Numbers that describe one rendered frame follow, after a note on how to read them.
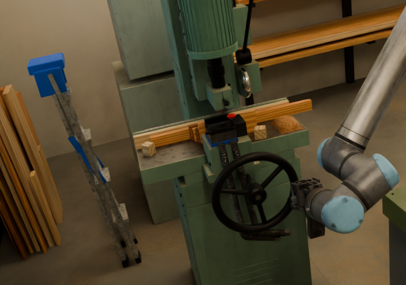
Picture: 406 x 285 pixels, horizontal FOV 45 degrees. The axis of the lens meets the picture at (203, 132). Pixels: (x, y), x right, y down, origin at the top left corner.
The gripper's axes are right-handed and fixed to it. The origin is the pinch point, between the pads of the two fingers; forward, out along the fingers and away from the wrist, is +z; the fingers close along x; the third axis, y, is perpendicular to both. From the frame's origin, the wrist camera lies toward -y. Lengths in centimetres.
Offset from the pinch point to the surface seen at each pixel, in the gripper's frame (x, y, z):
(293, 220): -5.8, -15.4, 30.6
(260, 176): 4.6, 5.3, 23.4
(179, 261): 38, -45, 110
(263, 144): 2.0, 16.7, 19.3
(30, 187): 110, 10, 141
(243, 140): 11.0, 20.5, 8.4
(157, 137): 37, 26, 32
